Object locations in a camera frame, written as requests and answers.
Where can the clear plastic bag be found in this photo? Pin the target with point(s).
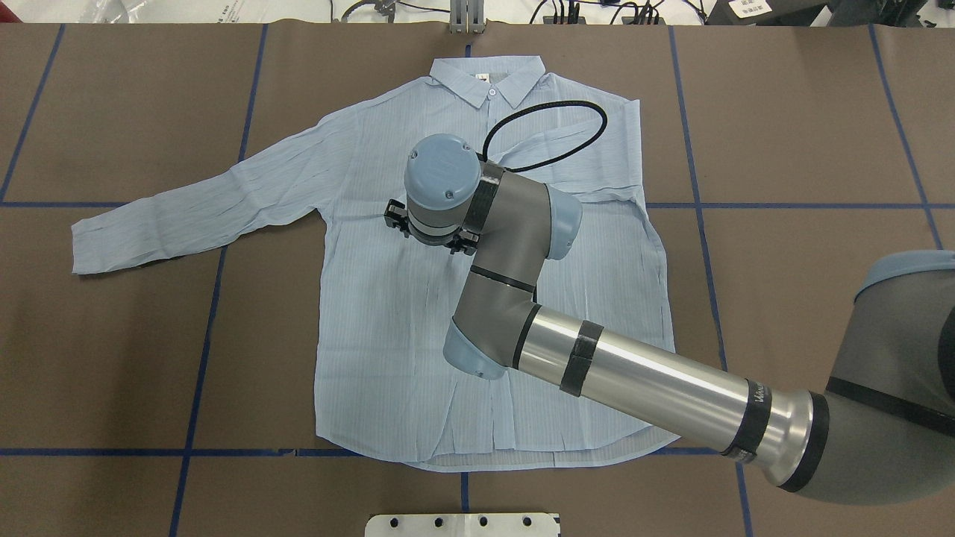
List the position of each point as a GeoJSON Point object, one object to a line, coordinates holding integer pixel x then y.
{"type": "Point", "coordinates": [162, 12]}

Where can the aluminium frame post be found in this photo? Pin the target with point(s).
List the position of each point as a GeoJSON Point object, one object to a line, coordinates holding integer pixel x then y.
{"type": "Point", "coordinates": [467, 17]}

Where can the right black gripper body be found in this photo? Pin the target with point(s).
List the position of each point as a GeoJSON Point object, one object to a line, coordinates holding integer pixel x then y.
{"type": "Point", "coordinates": [395, 215]}

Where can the white pedestal column with base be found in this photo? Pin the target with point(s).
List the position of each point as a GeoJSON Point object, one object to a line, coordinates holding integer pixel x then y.
{"type": "Point", "coordinates": [465, 524]}

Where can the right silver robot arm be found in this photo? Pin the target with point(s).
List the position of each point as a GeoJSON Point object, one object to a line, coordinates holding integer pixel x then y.
{"type": "Point", "coordinates": [881, 432]}

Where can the black box white label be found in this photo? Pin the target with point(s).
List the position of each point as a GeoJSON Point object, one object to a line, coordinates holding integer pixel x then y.
{"type": "Point", "coordinates": [765, 13]}

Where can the light blue button-up shirt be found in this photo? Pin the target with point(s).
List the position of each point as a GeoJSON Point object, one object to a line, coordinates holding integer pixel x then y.
{"type": "Point", "coordinates": [382, 386]}

